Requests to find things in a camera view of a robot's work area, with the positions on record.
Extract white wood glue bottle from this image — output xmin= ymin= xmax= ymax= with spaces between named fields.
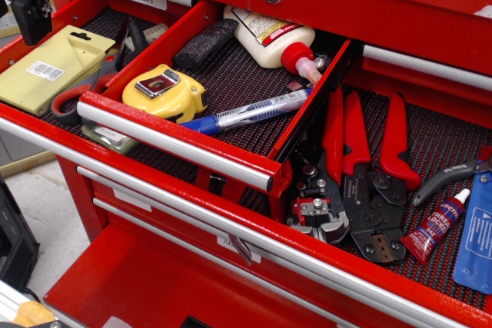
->
xmin=223 ymin=5 xmax=321 ymax=86

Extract red handled wire stripper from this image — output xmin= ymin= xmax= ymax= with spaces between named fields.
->
xmin=287 ymin=87 xmax=349 ymax=244

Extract wide red open drawer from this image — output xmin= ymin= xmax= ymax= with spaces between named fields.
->
xmin=1 ymin=0 xmax=491 ymax=327

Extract red metal tool chest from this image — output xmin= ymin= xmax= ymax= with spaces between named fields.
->
xmin=0 ymin=0 xmax=492 ymax=328

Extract yellow tape measure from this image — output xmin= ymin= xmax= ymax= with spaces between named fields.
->
xmin=122 ymin=65 xmax=209 ymax=124

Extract black foam block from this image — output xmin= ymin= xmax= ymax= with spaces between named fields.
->
xmin=173 ymin=18 xmax=239 ymax=71

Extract clear small plastic case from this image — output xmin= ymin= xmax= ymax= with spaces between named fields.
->
xmin=81 ymin=124 xmax=138 ymax=154

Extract pale yellow flat box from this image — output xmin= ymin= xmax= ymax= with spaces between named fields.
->
xmin=1 ymin=25 xmax=115 ymax=116

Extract blue and white marker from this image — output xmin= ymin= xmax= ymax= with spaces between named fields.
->
xmin=181 ymin=88 xmax=313 ymax=135

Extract blue plastic pouch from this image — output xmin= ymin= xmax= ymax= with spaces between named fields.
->
xmin=454 ymin=174 xmax=491 ymax=294

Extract red threadlocker tube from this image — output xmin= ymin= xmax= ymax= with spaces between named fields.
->
xmin=401 ymin=188 xmax=470 ymax=265

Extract red handled crimping tool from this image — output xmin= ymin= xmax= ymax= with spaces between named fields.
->
xmin=342 ymin=91 xmax=421 ymax=264

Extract black crate on floor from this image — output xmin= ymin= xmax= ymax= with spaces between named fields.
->
xmin=1 ymin=177 xmax=40 ymax=290

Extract red and grey scissors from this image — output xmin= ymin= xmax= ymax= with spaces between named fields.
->
xmin=51 ymin=16 xmax=149 ymax=126

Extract red bottom open drawer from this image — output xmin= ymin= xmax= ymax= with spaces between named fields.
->
xmin=45 ymin=224 xmax=336 ymax=327

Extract grey handled pliers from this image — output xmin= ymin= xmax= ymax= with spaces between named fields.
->
xmin=410 ymin=145 xmax=491 ymax=207

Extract small red open drawer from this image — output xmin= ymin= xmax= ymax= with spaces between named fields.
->
xmin=76 ymin=0 xmax=352 ymax=194

